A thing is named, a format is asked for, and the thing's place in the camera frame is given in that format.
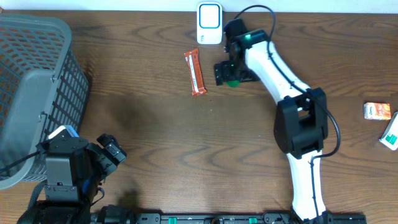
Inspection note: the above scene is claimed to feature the white green carton box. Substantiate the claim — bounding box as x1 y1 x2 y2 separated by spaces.
379 112 398 151

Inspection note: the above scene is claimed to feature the left black cable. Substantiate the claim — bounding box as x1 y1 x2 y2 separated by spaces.
0 151 43 175

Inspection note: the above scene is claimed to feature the green lid white jar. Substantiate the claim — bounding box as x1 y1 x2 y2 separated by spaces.
226 80 240 88

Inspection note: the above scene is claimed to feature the black cable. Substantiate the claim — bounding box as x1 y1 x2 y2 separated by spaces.
233 4 342 218
0 151 43 175

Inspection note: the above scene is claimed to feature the white barcode scanner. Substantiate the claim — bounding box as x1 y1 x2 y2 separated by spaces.
197 2 223 45

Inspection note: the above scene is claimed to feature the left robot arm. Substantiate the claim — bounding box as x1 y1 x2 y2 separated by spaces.
17 132 127 223

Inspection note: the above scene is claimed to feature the orange snack bar wrapper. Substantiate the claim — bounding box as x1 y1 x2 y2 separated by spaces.
184 48 207 96

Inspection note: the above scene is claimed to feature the orange white small box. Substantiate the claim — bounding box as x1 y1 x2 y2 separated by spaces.
364 102 391 120

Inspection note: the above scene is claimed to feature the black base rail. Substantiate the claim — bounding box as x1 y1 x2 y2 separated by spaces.
90 205 367 224

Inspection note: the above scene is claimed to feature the grey plastic basket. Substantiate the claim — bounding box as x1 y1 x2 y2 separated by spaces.
1 14 90 189

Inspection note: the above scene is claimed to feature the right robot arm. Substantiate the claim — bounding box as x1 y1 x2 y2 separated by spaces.
214 29 329 223

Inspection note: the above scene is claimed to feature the right black cable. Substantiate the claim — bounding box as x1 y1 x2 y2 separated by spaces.
233 4 342 218

